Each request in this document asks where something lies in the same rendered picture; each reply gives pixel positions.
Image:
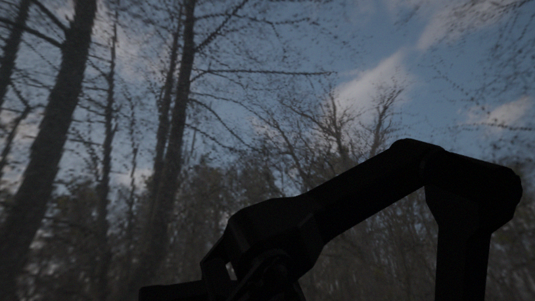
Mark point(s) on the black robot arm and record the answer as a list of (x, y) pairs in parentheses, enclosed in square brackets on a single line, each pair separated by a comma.
[(271, 244)]

